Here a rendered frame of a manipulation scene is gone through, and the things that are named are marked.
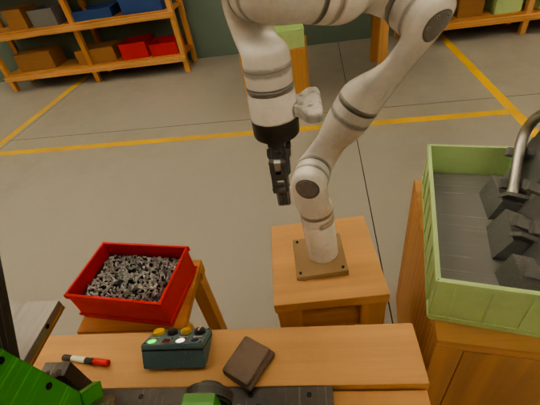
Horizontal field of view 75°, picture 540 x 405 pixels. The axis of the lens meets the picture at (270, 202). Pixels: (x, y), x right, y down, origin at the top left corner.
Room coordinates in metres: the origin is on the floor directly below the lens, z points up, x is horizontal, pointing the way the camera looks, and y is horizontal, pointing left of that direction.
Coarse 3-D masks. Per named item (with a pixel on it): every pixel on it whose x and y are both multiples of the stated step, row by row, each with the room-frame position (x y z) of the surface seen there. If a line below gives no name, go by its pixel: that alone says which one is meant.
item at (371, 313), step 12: (288, 312) 0.56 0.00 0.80; (300, 312) 0.56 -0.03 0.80; (312, 312) 0.59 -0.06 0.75; (324, 312) 0.58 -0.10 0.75; (336, 312) 0.57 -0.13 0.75; (348, 312) 0.56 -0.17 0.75; (360, 312) 0.56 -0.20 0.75; (372, 312) 0.54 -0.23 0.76; (384, 312) 0.54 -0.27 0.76; (288, 324) 0.56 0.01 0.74; (300, 324) 0.56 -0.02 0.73; (312, 324) 0.57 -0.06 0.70; (324, 324) 0.57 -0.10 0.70; (336, 324) 0.57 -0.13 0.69; (348, 324) 0.56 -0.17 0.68; (360, 324) 0.55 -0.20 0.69; (372, 324) 0.54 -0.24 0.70
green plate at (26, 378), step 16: (0, 352) 0.29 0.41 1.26; (0, 368) 0.27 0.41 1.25; (16, 368) 0.28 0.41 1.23; (32, 368) 0.29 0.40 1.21; (0, 384) 0.26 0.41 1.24; (16, 384) 0.26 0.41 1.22; (32, 384) 0.27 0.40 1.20; (48, 384) 0.28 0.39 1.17; (64, 384) 0.29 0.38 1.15; (0, 400) 0.24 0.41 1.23; (16, 400) 0.25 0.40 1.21; (32, 400) 0.25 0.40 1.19; (48, 400) 0.26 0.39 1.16; (64, 400) 0.27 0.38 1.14; (80, 400) 0.28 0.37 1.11
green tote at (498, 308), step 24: (432, 144) 1.03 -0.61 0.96; (432, 168) 1.02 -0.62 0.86; (456, 168) 0.98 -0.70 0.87; (480, 168) 0.96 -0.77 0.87; (504, 168) 0.93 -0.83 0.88; (432, 192) 0.78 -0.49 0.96; (432, 216) 0.68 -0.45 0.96; (432, 240) 0.60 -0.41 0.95; (432, 264) 0.56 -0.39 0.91; (432, 288) 0.50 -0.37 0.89; (456, 288) 0.46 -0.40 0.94; (480, 288) 0.44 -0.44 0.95; (504, 288) 0.42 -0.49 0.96; (432, 312) 0.47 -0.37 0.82; (456, 312) 0.45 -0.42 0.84; (480, 312) 0.43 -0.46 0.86; (504, 312) 0.41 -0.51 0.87; (528, 312) 0.39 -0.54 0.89
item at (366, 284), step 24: (360, 216) 0.85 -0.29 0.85; (288, 240) 0.80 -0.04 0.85; (360, 240) 0.74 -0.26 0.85; (288, 264) 0.70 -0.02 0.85; (360, 264) 0.65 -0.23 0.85; (288, 288) 0.61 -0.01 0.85; (312, 288) 0.60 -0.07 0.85; (336, 288) 0.58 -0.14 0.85; (360, 288) 0.57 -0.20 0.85; (384, 288) 0.55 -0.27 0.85
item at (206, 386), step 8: (192, 384) 0.25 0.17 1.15; (200, 384) 0.24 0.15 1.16; (208, 384) 0.24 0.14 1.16; (216, 384) 0.24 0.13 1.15; (192, 392) 0.24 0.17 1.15; (200, 392) 0.23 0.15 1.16; (208, 392) 0.23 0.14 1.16; (216, 392) 0.23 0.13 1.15; (224, 392) 0.23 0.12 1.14; (224, 400) 0.22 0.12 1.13; (232, 400) 0.23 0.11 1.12
